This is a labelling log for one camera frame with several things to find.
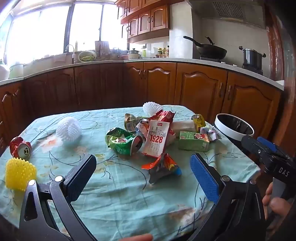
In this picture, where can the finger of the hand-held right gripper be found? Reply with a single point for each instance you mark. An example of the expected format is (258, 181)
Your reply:
(268, 143)
(254, 148)

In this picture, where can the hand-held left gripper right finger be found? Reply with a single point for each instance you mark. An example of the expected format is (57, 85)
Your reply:
(204, 178)

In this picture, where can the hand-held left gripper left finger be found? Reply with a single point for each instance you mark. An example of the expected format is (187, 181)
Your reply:
(81, 176)

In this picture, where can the white bin with black bag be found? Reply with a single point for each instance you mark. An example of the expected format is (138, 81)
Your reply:
(235, 125)

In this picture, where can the printed paper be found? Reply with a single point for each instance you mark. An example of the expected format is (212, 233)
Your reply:
(211, 134)

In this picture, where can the crushed green can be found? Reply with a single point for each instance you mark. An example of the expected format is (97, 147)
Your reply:
(120, 143)

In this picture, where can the person's right hand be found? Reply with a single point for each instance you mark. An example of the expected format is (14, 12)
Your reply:
(278, 207)

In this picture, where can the person's left hand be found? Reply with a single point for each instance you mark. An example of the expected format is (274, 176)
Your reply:
(136, 238)

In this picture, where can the green juice box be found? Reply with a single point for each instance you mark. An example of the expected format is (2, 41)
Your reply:
(192, 143)

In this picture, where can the teal floral tablecloth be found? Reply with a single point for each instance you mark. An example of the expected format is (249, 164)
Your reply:
(115, 197)

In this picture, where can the red foil snack wrapper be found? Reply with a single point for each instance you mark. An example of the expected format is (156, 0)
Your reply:
(161, 169)

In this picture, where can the round white foam fruit net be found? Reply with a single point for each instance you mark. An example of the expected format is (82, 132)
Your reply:
(68, 128)

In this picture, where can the white tissue pack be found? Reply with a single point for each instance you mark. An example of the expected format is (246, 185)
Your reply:
(182, 126)

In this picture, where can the yellow small wrapper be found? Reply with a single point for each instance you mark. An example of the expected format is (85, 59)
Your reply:
(197, 121)

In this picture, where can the white red milk carton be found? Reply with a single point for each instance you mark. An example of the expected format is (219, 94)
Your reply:
(156, 141)

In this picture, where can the yellow foam fruit net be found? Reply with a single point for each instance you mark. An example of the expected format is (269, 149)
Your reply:
(19, 173)

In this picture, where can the crushed red can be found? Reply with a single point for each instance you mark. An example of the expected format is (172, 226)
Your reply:
(19, 148)

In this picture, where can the green gold spout pouch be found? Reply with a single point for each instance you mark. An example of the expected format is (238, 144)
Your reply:
(130, 122)

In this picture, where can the red snack bag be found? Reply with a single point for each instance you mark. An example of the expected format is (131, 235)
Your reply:
(164, 115)

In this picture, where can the white orange cartoon snack bag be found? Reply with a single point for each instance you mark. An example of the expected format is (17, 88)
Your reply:
(141, 127)

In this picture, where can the wooden base cabinets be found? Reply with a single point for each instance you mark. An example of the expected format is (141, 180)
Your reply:
(196, 88)

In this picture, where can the dark steel cooking pot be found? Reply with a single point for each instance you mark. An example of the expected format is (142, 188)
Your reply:
(252, 58)

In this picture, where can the flat white foam fruit net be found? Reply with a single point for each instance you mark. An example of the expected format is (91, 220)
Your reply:
(150, 108)

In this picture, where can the black wok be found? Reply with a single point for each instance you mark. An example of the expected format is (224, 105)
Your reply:
(210, 52)

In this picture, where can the green dish basket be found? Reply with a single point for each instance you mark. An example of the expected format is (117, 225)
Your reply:
(86, 56)

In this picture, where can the white bucket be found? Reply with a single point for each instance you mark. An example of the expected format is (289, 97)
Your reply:
(16, 70)

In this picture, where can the wooden cutting board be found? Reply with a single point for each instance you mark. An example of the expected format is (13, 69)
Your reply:
(101, 48)

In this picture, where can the sink faucet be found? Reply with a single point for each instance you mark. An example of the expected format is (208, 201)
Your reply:
(70, 45)

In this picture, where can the white rice cooker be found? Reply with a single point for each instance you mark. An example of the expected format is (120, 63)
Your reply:
(134, 55)

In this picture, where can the row of condiment bottles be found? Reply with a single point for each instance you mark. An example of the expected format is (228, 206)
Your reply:
(161, 52)

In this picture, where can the range hood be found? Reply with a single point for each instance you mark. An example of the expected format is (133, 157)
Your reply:
(231, 11)

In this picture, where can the kitchen window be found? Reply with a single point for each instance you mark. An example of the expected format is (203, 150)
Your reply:
(39, 30)

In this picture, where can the red wooden door frame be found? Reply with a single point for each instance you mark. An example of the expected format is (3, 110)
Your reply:
(275, 58)

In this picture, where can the wooden wall cabinets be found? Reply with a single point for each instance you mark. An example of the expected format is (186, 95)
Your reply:
(148, 20)

